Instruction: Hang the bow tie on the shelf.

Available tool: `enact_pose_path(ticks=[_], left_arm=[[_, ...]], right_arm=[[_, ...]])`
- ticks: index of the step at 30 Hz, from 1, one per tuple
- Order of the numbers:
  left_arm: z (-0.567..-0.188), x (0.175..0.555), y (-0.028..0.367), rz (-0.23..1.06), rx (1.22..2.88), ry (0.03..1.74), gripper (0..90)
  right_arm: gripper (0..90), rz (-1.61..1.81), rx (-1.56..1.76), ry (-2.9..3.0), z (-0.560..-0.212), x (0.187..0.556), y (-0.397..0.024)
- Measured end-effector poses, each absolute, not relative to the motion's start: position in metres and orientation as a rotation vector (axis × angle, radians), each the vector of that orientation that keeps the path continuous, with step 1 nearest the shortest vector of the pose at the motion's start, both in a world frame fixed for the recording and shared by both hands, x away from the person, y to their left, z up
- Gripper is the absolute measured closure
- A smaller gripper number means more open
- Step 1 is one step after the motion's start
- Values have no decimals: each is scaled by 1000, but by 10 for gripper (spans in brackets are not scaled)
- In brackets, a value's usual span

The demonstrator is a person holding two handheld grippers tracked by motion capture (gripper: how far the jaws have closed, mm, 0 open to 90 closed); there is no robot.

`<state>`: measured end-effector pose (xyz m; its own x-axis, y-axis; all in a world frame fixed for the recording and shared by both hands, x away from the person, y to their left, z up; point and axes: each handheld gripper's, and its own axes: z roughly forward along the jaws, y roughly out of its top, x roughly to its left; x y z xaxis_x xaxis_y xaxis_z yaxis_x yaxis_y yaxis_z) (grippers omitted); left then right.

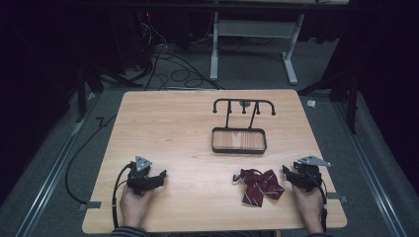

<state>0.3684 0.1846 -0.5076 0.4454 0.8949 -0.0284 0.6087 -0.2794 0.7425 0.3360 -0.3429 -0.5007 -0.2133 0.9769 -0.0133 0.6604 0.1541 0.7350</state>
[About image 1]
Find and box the black hook rack with tray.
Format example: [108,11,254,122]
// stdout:
[210,98,277,155]

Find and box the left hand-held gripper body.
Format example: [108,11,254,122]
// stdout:
[126,155,158,198]

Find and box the grey table bracket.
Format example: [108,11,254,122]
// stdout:
[327,193,349,204]
[78,200,103,212]

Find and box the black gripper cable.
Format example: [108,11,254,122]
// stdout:
[312,174,329,233]
[111,162,134,230]

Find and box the white metal desk frame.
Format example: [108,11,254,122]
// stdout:
[209,12,306,86]

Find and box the person's left hand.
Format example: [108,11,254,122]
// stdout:
[119,184,156,229]

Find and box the person's right hand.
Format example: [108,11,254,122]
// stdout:
[292,184,326,235]

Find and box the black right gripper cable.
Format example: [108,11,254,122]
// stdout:
[312,174,329,233]

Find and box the bundle of black floor cables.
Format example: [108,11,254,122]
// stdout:
[132,13,225,92]

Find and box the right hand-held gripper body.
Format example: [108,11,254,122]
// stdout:
[292,155,332,194]

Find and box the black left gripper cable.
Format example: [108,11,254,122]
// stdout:
[111,162,134,230]

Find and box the grey metal floor rail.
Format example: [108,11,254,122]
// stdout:
[13,92,100,237]
[331,101,408,237]

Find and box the black tripod stand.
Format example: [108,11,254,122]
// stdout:
[296,62,361,135]
[74,60,144,124]

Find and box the black cable on floor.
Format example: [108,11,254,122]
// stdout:
[64,114,118,205]

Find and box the red striped bow tie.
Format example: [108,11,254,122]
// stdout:
[232,168,286,208]

